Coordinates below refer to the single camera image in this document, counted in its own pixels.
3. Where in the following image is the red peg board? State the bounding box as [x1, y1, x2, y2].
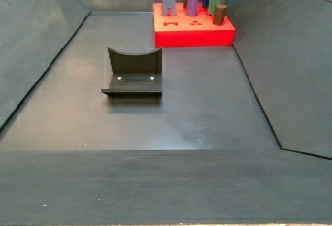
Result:
[153, 3, 236, 48]

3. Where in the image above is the black curved holder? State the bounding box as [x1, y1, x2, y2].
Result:
[102, 48, 162, 96]

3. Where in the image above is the brown hexagon peg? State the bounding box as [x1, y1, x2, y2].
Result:
[213, 4, 228, 26]

